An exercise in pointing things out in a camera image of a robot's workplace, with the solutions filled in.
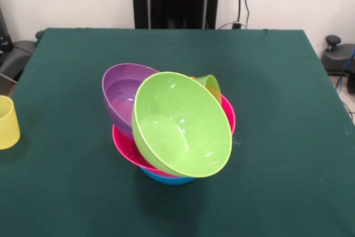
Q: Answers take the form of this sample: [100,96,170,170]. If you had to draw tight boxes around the blue cable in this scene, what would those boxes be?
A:
[334,49,355,90]

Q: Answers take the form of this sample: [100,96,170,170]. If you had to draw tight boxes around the pink plastic bowl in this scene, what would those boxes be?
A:
[111,94,236,178]

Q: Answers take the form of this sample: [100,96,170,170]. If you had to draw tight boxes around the large blue plastic bowl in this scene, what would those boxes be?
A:
[141,166,195,186]

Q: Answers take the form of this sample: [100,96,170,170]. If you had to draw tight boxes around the black wheeled base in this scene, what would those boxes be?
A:
[321,34,355,95]

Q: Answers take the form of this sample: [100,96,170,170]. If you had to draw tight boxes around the dark green tablecloth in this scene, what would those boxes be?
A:
[0,27,355,237]

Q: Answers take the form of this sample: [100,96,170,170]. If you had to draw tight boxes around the black equipment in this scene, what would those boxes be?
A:
[0,6,37,84]

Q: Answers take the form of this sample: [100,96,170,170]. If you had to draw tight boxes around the yellow plastic cup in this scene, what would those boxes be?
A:
[0,95,21,150]

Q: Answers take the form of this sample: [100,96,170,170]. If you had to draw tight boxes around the green plastic cup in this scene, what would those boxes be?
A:
[195,74,222,102]

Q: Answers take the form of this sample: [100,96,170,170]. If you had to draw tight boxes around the purple plastic bowl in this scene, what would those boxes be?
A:
[102,63,160,138]

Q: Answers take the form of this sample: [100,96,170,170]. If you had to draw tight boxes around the green plastic bowl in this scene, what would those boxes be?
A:
[131,72,233,179]

